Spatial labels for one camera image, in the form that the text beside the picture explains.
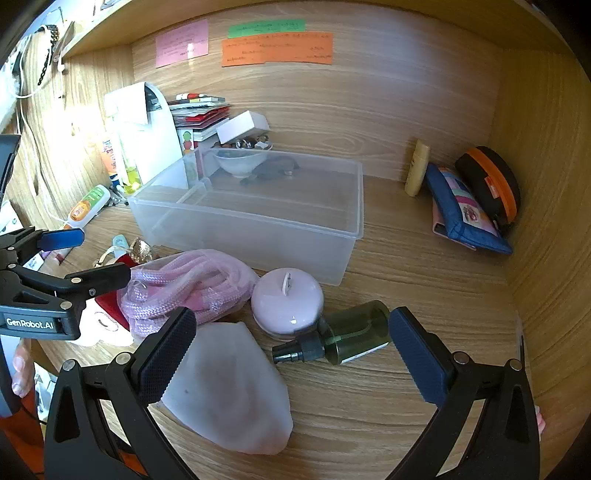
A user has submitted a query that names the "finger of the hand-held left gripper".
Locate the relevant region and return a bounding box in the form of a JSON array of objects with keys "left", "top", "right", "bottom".
[
  {"left": 0, "top": 263, "right": 132, "bottom": 311},
  {"left": 0, "top": 227, "right": 86, "bottom": 268}
]

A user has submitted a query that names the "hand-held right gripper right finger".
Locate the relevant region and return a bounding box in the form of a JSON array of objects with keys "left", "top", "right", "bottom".
[{"left": 388, "top": 306, "right": 541, "bottom": 480}]

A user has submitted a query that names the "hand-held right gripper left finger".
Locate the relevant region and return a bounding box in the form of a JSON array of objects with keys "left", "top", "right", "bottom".
[{"left": 44, "top": 306, "right": 199, "bottom": 480}]

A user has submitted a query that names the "red pouch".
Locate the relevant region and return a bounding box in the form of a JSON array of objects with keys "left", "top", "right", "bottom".
[{"left": 95, "top": 256, "right": 134, "bottom": 330}]

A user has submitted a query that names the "gold mesh charm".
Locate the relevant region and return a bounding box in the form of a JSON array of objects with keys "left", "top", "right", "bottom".
[{"left": 92, "top": 237, "right": 154, "bottom": 268}]

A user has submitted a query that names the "green spray bottle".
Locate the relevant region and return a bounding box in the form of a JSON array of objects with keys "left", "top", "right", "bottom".
[{"left": 271, "top": 300, "right": 393, "bottom": 366}]

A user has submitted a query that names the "pink rope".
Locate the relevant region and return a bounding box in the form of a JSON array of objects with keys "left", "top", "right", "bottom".
[{"left": 116, "top": 249, "right": 260, "bottom": 340}]

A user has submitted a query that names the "pink round jar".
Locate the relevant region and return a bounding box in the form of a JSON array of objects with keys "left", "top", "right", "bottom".
[{"left": 250, "top": 268, "right": 324, "bottom": 335}]

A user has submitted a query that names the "clear plastic storage box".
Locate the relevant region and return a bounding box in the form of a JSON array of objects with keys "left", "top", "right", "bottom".
[{"left": 127, "top": 148, "right": 365, "bottom": 287}]

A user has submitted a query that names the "wooden desktop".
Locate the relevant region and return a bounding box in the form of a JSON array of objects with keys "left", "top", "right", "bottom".
[{"left": 28, "top": 171, "right": 532, "bottom": 480}]

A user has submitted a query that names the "person's left hand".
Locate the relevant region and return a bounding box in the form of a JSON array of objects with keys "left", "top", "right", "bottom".
[{"left": 11, "top": 339, "right": 33, "bottom": 398}]

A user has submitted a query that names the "green and white tube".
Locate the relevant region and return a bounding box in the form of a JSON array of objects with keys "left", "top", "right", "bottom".
[{"left": 65, "top": 185, "right": 112, "bottom": 229}]

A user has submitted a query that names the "white printed paper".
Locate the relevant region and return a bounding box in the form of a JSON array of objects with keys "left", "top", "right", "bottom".
[{"left": 74, "top": 309, "right": 132, "bottom": 347}]

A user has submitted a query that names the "white cloth pouch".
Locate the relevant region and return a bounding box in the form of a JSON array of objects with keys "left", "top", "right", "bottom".
[{"left": 159, "top": 322, "right": 294, "bottom": 455}]

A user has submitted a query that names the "orange tube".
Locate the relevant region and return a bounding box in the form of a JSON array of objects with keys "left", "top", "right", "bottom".
[{"left": 99, "top": 138, "right": 121, "bottom": 188}]

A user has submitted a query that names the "dark screen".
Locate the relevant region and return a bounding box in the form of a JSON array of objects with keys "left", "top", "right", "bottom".
[{"left": 0, "top": 134, "right": 22, "bottom": 197}]

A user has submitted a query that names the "yellow tube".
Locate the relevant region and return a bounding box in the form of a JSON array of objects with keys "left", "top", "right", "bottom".
[{"left": 113, "top": 120, "right": 141, "bottom": 192}]

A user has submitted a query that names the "orange garment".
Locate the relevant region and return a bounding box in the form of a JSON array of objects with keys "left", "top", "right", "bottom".
[{"left": 0, "top": 392, "right": 49, "bottom": 480}]

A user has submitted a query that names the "white paper sheet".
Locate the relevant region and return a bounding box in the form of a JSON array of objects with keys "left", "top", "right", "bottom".
[{"left": 104, "top": 82, "right": 190, "bottom": 190}]

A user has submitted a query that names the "blue pencil case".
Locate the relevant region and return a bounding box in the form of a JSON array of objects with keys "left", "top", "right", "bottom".
[{"left": 425, "top": 162, "right": 513, "bottom": 256}]

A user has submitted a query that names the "white fruit print box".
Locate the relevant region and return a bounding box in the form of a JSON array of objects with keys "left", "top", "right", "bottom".
[{"left": 178, "top": 128, "right": 204, "bottom": 183}]

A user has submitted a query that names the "white bowl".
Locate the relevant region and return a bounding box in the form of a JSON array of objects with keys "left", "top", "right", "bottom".
[{"left": 212, "top": 148, "right": 273, "bottom": 178}]

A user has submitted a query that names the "black wristwatch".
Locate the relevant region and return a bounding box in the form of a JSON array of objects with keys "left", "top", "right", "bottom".
[{"left": 36, "top": 23, "right": 62, "bottom": 86}]

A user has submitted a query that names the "stack of books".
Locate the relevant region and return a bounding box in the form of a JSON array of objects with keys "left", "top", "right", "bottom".
[{"left": 167, "top": 92, "right": 232, "bottom": 144}]

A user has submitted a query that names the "cream bottle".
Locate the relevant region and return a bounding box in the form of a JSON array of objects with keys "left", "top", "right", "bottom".
[{"left": 404, "top": 138, "right": 431, "bottom": 198}]

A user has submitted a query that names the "black and orange case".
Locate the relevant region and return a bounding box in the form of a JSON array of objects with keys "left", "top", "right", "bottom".
[{"left": 455, "top": 146, "right": 522, "bottom": 232}]

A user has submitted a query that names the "grey cloth item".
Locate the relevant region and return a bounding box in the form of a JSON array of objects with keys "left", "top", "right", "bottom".
[{"left": 240, "top": 156, "right": 298, "bottom": 185}]

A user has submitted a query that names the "small white box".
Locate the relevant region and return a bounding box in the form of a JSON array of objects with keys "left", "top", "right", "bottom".
[{"left": 216, "top": 111, "right": 270, "bottom": 145}]

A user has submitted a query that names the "pink paper note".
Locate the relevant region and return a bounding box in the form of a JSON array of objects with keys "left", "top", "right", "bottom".
[{"left": 155, "top": 19, "right": 210, "bottom": 69}]

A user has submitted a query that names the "orange paper note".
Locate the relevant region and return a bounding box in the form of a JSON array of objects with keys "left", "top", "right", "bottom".
[{"left": 222, "top": 32, "right": 334, "bottom": 68}]

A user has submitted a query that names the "green paper note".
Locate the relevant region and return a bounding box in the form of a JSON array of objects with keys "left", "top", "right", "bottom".
[{"left": 228, "top": 19, "right": 307, "bottom": 40}]

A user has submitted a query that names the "white cable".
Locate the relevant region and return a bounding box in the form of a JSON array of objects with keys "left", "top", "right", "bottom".
[{"left": 13, "top": 32, "right": 70, "bottom": 224}]

